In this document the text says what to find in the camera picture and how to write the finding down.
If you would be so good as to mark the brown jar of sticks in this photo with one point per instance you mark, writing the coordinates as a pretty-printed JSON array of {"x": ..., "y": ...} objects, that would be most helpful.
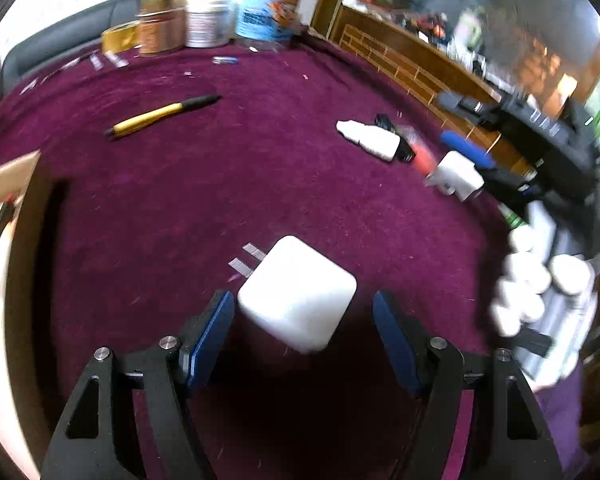
[{"x": 160, "y": 35}]

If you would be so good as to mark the yellow tape roll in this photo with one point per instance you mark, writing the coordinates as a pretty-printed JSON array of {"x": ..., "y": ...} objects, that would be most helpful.
[{"x": 120, "y": 37}]

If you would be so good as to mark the person's right hand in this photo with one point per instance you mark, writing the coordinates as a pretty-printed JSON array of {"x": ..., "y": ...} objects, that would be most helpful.
[{"x": 522, "y": 280}]

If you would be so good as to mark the thin dark pen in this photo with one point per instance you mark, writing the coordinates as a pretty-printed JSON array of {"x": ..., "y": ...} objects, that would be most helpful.
[{"x": 65, "y": 67}]

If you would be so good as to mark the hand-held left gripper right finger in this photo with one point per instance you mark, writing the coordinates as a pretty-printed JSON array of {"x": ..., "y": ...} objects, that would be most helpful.
[{"x": 395, "y": 345}]

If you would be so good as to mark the wooden brick-pattern counter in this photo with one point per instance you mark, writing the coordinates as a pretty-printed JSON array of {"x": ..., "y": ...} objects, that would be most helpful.
[{"x": 410, "y": 70}]

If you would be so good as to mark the clear pack orange earplugs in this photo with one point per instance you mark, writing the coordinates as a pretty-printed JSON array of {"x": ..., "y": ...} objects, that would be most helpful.
[{"x": 422, "y": 157}]

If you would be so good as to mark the cardboard box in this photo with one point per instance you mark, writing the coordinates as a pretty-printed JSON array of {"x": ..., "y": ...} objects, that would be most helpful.
[{"x": 30, "y": 240}]

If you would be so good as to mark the clear jar blue label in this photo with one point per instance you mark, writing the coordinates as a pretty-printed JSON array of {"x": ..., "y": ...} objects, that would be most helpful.
[{"x": 267, "y": 10}]

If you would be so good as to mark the white tin can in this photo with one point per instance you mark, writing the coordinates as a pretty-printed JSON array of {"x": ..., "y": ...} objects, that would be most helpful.
[{"x": 209, "y": 20}]

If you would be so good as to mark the yellow and black pen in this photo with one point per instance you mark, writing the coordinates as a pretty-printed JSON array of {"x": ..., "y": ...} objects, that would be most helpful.
[{"x": 155, "y": 115}]

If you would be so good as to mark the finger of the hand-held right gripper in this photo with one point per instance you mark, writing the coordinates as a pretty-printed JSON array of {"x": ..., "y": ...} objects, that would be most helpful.
[
  {"x": 510, "y": 185},
  {"x": 467, "y": 150}
]

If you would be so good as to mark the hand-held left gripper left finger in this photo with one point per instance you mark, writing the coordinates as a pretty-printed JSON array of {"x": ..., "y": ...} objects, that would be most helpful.
[{"x": 210, "y": 340}]

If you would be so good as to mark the small white charger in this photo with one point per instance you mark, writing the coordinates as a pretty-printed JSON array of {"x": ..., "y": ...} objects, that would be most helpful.
[{"x": 457, "y": 175}]

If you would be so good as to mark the large white charger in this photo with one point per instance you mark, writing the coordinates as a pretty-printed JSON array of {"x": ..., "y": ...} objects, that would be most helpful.
[{"x": 300, "y": 295}]

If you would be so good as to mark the maroon tablecloth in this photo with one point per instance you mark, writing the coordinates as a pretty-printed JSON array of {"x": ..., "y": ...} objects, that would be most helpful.
[{"x": 220, "y": 185}]

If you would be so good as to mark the white dropper bottle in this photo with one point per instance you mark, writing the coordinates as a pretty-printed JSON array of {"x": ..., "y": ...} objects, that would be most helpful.
[{"x": 372, "y": 141}]

